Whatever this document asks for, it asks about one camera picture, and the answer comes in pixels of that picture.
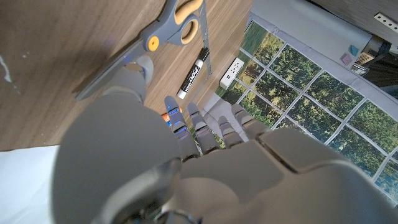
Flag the black dry erase marker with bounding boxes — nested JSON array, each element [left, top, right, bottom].
[[176, 47, 211, 100]]

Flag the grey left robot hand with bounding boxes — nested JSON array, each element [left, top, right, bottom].
[[51, 55, 398, 224]]

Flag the white paper sheet with slits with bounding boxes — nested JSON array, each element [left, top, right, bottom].
[[0, 144, 62, 224]]

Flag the white power strip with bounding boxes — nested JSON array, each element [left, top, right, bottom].
[[219, 57, 245, 90]]

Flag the grey scissors with orange handles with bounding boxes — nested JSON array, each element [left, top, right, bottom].
[[75, 0, 205, 101]]

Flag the white perforated metal rail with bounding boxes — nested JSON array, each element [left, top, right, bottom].
[[373, 12, 398, 34]]

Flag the printed window backdrop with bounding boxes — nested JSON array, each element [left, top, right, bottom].
[[201, 0, 398, 208]]

